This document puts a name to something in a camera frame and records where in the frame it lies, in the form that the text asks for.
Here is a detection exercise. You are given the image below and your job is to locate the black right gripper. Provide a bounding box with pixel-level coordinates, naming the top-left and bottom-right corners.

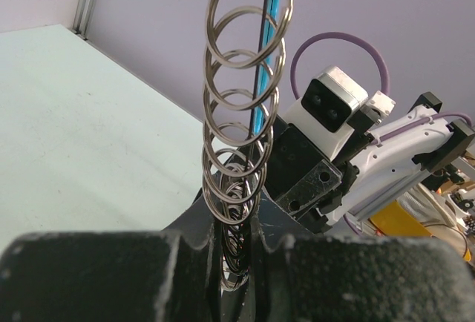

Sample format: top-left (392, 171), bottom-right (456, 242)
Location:
top-left (264, 117), bottom-right (356, 233)

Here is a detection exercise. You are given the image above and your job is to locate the left aluminium corner post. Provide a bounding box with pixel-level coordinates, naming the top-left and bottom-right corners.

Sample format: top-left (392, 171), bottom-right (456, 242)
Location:
top-left (72, 0), bottom-right (96, 40)

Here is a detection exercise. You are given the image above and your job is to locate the blue key tag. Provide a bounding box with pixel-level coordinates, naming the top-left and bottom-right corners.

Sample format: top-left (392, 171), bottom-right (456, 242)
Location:
top-left (250, 0), bottom-right (283, 141)

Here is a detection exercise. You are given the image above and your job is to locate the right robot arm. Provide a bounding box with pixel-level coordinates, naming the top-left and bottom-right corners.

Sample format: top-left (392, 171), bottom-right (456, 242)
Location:
top-left (261, 92), bottom-right (474, 233)

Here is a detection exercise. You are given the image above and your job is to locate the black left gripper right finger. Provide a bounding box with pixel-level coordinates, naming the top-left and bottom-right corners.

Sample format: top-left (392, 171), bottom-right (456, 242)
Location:
top-left (251, 200), bottom-right (474, 321)

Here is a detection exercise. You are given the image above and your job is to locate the yellow bin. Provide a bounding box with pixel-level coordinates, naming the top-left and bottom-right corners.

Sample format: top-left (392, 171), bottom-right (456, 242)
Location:
top-left (368, 201), bottom-right (448, 237)

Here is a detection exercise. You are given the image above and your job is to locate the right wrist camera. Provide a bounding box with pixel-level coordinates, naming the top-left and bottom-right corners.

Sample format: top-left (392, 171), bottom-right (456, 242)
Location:
top-left (284, 65), bottom-right (396, 162)

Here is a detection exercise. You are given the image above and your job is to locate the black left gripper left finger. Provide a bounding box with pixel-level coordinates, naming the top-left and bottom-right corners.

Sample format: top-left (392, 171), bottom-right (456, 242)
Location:
top-left (1, 199), bottom-right (220, 321)

